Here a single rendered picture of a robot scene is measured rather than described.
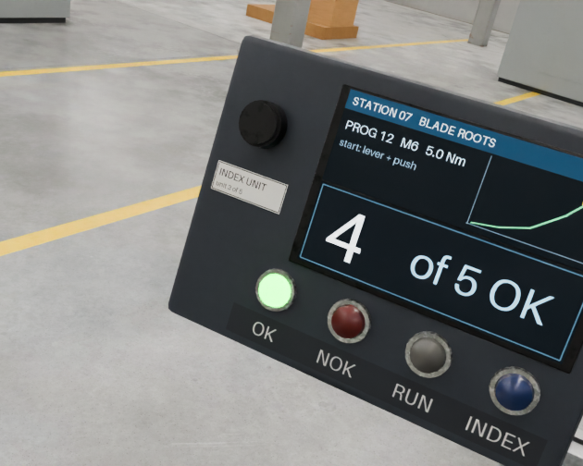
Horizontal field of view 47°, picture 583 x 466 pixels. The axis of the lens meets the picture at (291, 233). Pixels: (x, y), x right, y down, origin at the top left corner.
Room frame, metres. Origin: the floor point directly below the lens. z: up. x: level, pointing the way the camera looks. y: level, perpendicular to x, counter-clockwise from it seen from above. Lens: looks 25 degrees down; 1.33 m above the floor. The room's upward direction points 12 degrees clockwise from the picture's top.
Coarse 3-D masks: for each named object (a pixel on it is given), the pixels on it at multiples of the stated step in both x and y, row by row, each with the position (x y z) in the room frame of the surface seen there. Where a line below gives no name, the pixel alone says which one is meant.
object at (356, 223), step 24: (336, 192) 0.38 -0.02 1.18; (312, 216) 0.37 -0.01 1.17; (336, 216) 0.37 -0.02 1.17; (360, 216) 0.37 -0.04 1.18; (384, 216) 0.36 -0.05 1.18; (312, 240) 0.37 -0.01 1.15; (336, 240) 0.37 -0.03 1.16; (360, 240) 0.36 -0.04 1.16; (384, 240) 0.36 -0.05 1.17; (336, 264) 0.36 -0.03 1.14; (360, 264) 0.36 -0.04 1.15
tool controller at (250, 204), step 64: (256, 64) 0.42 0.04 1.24; (320, 64) 0.41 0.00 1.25; (256, 128) 0.39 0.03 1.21; (320, 128) 0.39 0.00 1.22; (384, 128) 0.38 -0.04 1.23; (448, 128) 0.37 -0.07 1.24; (512, 128) 0.36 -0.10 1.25; (576, 128) 0.36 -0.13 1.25; (256, 192) 0.39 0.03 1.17; (384, 192) 0.37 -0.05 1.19; (448, 192) 0.36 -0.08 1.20; (512, 192) 0.35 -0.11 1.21; (576, 192) 0.34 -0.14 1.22; (192, 256) 0.39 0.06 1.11; (256, 256) 0.38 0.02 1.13; (384, 256) 0.36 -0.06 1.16; (448, 256) 0.35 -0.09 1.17; (512, 256) 0.34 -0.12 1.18; (576, 256) 0.33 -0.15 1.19; (192, 320) 0.38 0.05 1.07; (256, 320) 0.36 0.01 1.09; (320, 320) 0.35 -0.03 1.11; (384, 320) 0.34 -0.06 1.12; (448, 320) 0.33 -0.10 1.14; (512, 320) 0.33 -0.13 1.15; (576, 320) 0.32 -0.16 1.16; (384, 384) 0.33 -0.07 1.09; (448, 384) 0.32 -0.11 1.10; (576, 384) 0.31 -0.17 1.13; (512, 448) 0.30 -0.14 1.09
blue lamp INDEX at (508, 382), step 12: (504, 372) 0.31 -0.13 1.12; (516, 372) 0.31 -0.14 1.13; (528, 372) 0.31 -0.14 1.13; (492, 384) 0.31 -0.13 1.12; (504, 384) 0.31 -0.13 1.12; (516, 384) 0.31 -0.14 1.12; (528, 384) 0.31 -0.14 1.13; (492, 396) 0.31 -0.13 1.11; (504, 396) 0.31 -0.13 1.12; (516, 396) 0.30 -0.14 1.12; (528, 396) 0.30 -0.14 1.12; (504, 408) 0.31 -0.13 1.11; (516, 408) 0.30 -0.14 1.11; (528, 408) 0.30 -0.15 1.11
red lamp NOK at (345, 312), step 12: (348, 300) 0.35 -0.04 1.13; (336, 312) 0.35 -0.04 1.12; (348, 312) 0.34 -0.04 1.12; (360, 312) 0.35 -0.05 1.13; (336, 324) 0.34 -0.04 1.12; (348, 324) 0.34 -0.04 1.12; (360, 324) 0.34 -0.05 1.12; (336, 336) 0.34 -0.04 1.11; (348, 336) 0.34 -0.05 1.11; (360, 336) 0.34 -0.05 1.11
